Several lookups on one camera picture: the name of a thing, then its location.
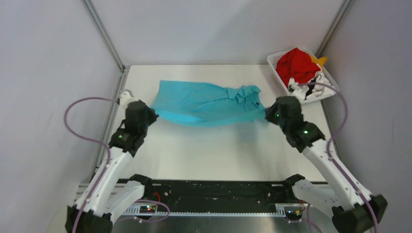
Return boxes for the teal t shirt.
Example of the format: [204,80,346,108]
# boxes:
[152,81,265,127]

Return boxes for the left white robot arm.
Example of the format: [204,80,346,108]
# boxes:
[65,99,158,233]

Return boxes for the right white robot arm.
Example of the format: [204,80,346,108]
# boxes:
[265,96,388,233]

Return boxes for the white and black t shirt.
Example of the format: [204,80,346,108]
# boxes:
[287,71,336,103]

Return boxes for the red t shirt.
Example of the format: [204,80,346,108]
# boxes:
[275,48,322,86]

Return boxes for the white plastic laundry basket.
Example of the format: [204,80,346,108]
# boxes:
[267,47,339,103]

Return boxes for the yellow t shirt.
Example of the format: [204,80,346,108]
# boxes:
[310,55,328,69]

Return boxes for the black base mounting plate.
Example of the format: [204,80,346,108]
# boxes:
[129,174,299,213]

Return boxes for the left controller board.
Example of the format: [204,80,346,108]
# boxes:
[139,205,157,215]

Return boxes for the controller board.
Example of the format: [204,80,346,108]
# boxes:
[139,205,157,215]
[285,210,303,223]

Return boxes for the right controller board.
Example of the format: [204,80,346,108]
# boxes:
[285,210,303,223]

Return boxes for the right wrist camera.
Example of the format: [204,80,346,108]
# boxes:
[291,88,306,103]

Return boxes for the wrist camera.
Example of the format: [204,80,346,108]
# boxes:
[291,88,306,103]
[118,89,137,109]

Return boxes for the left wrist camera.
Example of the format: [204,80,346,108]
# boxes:
[118,89,137,109]

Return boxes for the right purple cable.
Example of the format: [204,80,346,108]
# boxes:
[297,82,377,233]

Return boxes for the purple cable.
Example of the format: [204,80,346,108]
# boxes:
[64,97,120,233]
[297,82,377,233]

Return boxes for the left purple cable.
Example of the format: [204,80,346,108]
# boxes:
[64,97,120,233]

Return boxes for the white slotted cable duct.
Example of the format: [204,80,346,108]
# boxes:
[122,205,286,217]

